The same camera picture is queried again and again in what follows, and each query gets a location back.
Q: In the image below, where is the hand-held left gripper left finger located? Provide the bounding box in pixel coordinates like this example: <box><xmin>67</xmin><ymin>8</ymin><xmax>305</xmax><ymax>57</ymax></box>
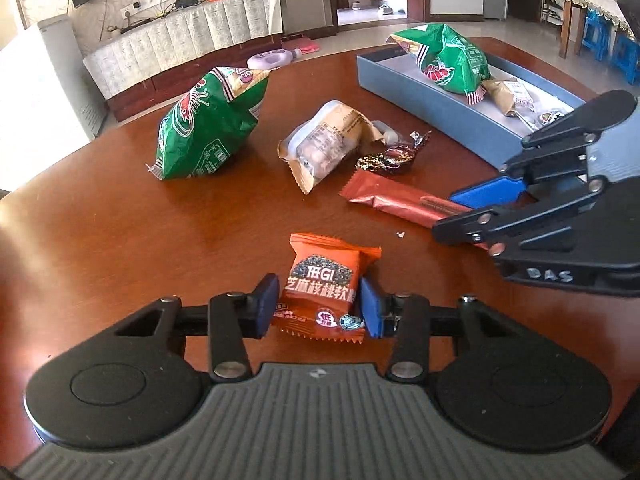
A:
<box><xmin>112</xmin><ymin>273</ymin><xmax>281</xmax><ymax>383</ymax></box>

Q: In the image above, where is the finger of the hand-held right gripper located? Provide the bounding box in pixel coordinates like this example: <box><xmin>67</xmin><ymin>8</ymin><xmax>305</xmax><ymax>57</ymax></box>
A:
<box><xmin>450</xmin><ymin>89</ymin><xmax>638</xmax><ymax>209</ymax></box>
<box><xmin>431</xmin><ymin>177</ymin><xmax>640</xmax><ymax>263</ymax></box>

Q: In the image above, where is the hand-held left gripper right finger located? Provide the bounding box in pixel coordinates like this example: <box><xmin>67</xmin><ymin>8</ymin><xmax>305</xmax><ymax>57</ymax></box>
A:
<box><xmin>359</xmin><ymin>275</ymin><xmax>526</xmax><ymax>383</ymax></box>

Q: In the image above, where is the orange snack packet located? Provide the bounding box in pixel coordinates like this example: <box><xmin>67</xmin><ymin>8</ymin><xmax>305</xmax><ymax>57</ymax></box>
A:
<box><xmin>271</xmin><ymin>232</ymin><xmax>382</xmax><ymax>345</ymax></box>

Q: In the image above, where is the blue grey tray box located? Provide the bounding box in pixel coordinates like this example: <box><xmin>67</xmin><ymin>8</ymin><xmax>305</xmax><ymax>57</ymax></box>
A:
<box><xmin>356</xmin><ymin>42</ymin><xmax>598</xmax><ymax>170</ymax></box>

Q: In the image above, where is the clear blue candy packet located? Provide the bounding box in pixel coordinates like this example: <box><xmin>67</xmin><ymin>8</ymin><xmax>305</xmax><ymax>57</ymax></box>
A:
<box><xmin>517</xmin><ymin>107</ymin><xmax>568</xmax><ymax>133</ymax></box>

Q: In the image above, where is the small brown paper packet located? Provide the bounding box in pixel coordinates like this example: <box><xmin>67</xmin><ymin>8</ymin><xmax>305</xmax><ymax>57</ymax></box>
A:
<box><xmin>482</xmin><ymin>77</ymin><xmax>538</xmax><ymax>117</ymax></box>

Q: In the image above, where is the red brown bar packet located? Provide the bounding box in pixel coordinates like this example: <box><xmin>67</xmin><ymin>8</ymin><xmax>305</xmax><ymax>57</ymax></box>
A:
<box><xmin>339</xmin><ymin>168</ymin><xmax>488</xmax><ymax>251</ymax></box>

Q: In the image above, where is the dark foil chocolate candy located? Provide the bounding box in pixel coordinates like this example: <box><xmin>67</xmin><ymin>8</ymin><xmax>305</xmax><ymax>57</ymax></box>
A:
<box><xmin>356</xmin><ymin>130</ymin><xmax>432</xmax><ymax>177</ymax></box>

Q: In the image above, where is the green snack bag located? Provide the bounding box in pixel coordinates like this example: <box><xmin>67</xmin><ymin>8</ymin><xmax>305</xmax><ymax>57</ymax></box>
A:
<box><xmin>146</xmin><ymin>66</ymin><xmax>272</xmax><ymax>181</ymax></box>
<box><xmin>387</xmin><ymin>23</ymin><xmax>493</xmax><ymax>106</ymax></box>

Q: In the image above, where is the brown paper nut packet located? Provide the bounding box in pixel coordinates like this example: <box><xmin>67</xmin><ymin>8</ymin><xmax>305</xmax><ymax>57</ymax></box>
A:
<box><xmin>277</xmin><ymin>101</ymin><xmax>403</xmax><ymax>196</ymax></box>

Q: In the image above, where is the blue plastic stool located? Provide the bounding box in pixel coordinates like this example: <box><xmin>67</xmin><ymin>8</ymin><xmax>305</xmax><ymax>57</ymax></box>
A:
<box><xmin>612</xmin><ymin>32</ymin><xmax>640</xmax><ymax>86</ymax></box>
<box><xmin>582</xmin><ymin>10</ymin><xmax>613</xmax><ymax>61</ymax></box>

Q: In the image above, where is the red floor slipper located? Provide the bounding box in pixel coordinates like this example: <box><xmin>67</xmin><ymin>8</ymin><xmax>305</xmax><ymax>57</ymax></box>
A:
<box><xmin>280</xmin><ymin>35</ymin><xmax>321</xmax><ymax>55</ymax></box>

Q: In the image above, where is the dark wooden television cabinet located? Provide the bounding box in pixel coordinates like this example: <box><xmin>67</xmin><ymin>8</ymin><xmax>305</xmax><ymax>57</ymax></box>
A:
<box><xmin>107</xmin><ymin>30</ymin><xmax>286</xmax><ymax>122</ymax></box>

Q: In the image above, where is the white bottle on floor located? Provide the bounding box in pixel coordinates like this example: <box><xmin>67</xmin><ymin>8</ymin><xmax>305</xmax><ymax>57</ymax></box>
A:
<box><xmin>246</xmin><ymin>47</ymin><xmax>303</xmax><ymax>71</ymax></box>

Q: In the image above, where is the cloth-covered tv cabinet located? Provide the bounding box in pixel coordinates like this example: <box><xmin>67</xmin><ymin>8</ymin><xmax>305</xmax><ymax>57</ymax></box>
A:
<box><xmin>82</xmin><ymin>0</ymin><xmax>283</xmax><ymax>101</ymax></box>

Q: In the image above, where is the white chest freezer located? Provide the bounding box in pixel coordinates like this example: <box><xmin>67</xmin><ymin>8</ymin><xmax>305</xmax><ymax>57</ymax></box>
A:
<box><xmin>0</xmin><ymin>15</ymin><xmax>108</xmax><ymax>193</ymax></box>

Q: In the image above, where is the white wall socket strip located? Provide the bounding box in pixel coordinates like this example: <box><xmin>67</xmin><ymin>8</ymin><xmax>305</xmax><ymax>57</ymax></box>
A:
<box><xmin>122</xmin><ymin>0</ymin><xmax>168</xmax><ymax>18</ymax></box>

